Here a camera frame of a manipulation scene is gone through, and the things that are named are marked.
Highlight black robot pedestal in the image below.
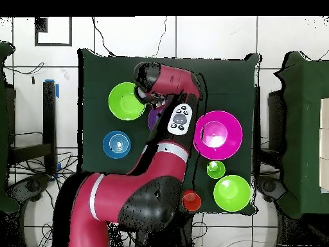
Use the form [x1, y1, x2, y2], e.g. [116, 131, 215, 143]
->
[107, 212, 196, 247]

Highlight black post with blue tape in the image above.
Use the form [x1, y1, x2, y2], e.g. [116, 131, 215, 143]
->
[8, 79, 60, 176]

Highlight green cup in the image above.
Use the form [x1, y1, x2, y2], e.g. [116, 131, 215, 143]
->
[206, 160, 226, 179]

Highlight green-clothed side table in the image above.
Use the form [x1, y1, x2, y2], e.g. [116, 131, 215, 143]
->
[273, 51, 329, 219]
[0, 41, 20, 214]

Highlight light blue straight-sided bowl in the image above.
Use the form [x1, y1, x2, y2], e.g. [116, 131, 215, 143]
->
[102, 130, 132, 160]

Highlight green bowl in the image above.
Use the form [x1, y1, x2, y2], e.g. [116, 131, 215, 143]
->
[213, 174, 252, 212]
[108, 82, 147, 121]

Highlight dark green table cloth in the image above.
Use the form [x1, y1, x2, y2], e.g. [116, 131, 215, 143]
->
[77, 48, 263, 215]

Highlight bundle of floor cables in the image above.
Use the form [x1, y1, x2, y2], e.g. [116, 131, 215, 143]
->
[10, 151, 78, 247]

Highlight thin black floor cable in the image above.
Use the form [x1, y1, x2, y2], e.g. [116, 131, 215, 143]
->
[91, 17, 115, 56]
[151, 17, 168, 58]

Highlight orange cup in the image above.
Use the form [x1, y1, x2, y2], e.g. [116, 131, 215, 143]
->
[181, 189, 202, 212]

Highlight purple bowl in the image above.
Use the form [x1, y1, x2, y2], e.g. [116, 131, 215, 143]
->
[147, 107, 165, 132]

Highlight white boxes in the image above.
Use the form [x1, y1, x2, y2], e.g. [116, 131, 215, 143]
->
[318, 97, 329, 194]

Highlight black square floor frame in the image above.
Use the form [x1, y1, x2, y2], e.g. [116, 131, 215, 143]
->
[34, 17, 73, 47]

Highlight large pink bowl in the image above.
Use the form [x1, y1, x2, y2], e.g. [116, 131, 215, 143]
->
[193, 110, 244, 161]

